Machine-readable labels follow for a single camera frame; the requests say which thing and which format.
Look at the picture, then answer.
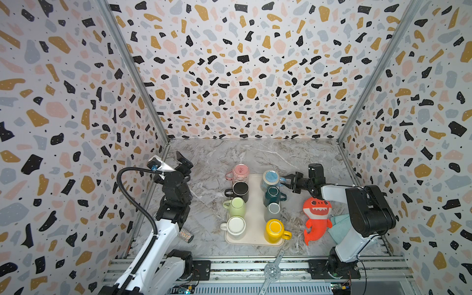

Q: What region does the grey mug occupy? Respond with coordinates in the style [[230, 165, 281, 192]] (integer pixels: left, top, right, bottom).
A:
[[264, 202, 281, 222]]

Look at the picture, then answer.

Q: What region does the white mug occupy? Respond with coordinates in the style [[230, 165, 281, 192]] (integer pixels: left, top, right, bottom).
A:
[[220, 216, 247, 240]]

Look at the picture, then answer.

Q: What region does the beige tray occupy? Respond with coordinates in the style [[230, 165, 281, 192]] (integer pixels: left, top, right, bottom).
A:
[[225, 174, 285, 247]]

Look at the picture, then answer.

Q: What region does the red shark plush toy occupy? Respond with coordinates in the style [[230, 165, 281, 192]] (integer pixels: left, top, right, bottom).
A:
[[302, 197, 333, 246]]

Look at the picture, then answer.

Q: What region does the aluminium corner post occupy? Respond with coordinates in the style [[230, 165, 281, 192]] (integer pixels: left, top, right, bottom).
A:
[[337, 0, 423, 146], [96, 0, 170, 146]]

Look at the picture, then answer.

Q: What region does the aluminium corner post left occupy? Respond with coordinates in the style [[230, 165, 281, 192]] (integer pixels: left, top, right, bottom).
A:
[[96, 0, 170, 146]]

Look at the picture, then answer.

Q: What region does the black mug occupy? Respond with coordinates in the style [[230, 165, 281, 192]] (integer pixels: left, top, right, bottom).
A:
[[224, 181, 249, 203]]

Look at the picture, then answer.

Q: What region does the aluminium corner post right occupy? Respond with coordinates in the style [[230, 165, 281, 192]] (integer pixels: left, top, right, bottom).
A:
[[337, 0, 423, 146]]

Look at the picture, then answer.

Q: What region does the light green mug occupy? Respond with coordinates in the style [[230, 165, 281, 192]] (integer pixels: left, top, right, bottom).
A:
[[222, 197, 246, 218]]

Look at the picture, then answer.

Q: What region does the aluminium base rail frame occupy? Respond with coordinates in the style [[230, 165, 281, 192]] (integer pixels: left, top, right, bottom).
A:
[[99, 256, 417, 295]]

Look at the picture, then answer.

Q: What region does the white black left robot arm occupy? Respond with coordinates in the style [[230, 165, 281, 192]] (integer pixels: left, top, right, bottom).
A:
[[99, 152, 194, 295]]

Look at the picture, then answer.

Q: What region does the glittery silver cylinder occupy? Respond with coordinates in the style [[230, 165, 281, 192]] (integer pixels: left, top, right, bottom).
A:
[[178, 228, 194, 243]]

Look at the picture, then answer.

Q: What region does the teal cloth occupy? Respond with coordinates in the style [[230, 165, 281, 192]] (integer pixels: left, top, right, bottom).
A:
[[328, 214, 352, 244]]

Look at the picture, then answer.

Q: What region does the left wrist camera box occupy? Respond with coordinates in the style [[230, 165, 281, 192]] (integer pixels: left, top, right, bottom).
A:
[[146, 156, 175, 173]]

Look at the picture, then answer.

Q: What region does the metal perforated bracket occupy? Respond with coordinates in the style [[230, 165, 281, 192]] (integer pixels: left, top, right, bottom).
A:
[[259, 249, 285, 295]]

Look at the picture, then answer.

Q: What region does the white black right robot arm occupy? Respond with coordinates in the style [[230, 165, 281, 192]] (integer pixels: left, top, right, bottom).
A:
[[282, 172, 396, 279]]

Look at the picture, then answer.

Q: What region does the blue patterned mug yellow inside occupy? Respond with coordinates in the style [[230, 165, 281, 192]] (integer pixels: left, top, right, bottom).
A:
[[260, 170, 286, 192]]

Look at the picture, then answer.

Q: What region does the pink mug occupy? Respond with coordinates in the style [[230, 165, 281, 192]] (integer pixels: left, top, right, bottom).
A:
[[225, 163, 250, 183]]

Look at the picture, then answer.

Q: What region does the dark green mug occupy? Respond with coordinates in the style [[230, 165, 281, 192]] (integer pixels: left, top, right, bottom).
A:
[[263, 186, 287, 207]]

